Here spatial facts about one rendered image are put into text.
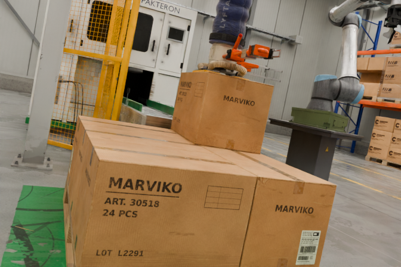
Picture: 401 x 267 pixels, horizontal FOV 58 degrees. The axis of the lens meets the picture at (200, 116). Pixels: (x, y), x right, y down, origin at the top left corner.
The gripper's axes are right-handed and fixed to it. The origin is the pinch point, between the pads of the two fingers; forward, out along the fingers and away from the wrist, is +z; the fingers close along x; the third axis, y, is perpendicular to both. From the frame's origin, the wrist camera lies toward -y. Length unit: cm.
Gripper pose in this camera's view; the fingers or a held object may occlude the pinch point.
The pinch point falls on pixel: (395, 42)
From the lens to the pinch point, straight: 241.7
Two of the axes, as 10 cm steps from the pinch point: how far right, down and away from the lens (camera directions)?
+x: 0.2, 0.0, -10.0
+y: -9.8, -1.9, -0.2
